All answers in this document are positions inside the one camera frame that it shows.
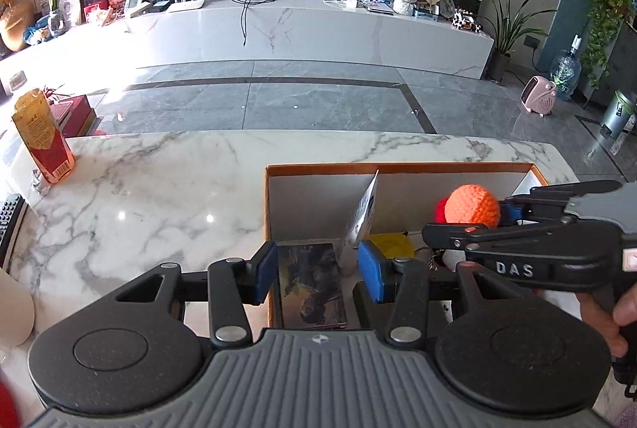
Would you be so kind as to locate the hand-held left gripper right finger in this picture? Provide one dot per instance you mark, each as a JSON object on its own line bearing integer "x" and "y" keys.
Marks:
{"x": 373, "y": 271}

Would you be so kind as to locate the orange crochet fruit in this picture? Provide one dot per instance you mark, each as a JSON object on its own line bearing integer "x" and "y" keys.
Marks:
{"x": 470, "y": 206}

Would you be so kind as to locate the red container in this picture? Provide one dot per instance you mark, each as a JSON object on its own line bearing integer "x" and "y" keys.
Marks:
{"x": 7, "y": 400}

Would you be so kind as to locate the white charger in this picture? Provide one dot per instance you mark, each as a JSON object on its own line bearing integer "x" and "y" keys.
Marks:
{"x": 351, "y": 4}

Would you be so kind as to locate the black remote control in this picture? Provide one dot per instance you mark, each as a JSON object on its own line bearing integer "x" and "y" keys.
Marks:
{"x": 10, "y": 229}

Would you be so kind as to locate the pink heater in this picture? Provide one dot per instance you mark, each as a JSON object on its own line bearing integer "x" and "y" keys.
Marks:
{"x": 537, "y": 95}

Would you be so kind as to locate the red patterned box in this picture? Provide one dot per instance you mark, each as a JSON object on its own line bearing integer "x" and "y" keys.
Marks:
{"x": 99, "y": 12}

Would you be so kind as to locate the white marble tv cabinet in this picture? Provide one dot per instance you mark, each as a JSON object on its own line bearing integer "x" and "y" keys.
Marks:
{"x": 298, "y": 32}

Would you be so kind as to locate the blue water jug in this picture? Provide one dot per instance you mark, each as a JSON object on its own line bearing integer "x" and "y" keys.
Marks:
{"x": 566, "y": 74}

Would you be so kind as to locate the silver trash can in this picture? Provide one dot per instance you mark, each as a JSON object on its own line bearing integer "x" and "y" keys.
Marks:
{"x": 619, "y": 114}

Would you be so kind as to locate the yellow round toy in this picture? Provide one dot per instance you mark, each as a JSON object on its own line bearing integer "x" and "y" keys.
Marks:
{"x": 393, "y": 246}

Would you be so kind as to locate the person's right hand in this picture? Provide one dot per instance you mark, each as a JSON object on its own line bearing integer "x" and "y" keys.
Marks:
{"x": 604, "y": 328}

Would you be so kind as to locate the orange cardboard box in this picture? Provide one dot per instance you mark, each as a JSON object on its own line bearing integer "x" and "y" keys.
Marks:
{"x": 308, "y": 204}

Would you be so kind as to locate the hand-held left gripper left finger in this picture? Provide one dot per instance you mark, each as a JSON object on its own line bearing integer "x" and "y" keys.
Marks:
{"x": 263, "y": 271}

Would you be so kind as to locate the red gift box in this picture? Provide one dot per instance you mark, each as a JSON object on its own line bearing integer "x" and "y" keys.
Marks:
{"x": 72, "y": 114}

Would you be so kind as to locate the white desk clock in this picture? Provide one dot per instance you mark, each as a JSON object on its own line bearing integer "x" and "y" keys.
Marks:
{"x": 134, "y": 6}

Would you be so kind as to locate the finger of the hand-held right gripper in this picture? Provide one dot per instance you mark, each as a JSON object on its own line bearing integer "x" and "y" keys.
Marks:
{"x": 448, "y": 236}
{"x": 508, "y": 215}

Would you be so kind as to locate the orange drink bottle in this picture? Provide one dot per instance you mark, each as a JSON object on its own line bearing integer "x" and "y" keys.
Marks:
{"x": 42, "y": 134}

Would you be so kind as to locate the bushy pothos plant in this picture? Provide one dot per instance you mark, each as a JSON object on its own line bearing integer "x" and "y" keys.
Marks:
{"x": 604, "y": 20}

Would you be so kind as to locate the black and white cow figurine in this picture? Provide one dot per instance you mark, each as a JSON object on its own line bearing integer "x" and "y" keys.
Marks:
{"x": 468, "y": 21}

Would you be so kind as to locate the teddy bear on cabinet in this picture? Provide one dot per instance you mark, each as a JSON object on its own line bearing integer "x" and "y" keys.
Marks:
{"x": 405, "y": 0}

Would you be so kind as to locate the long-leaf potted plant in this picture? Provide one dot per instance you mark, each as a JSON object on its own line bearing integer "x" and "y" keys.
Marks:
{"x": 507, "y": 30}

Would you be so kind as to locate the white packet with blue print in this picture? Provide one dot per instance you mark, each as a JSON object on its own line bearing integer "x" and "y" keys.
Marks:
{"x": 361, "y": 214}

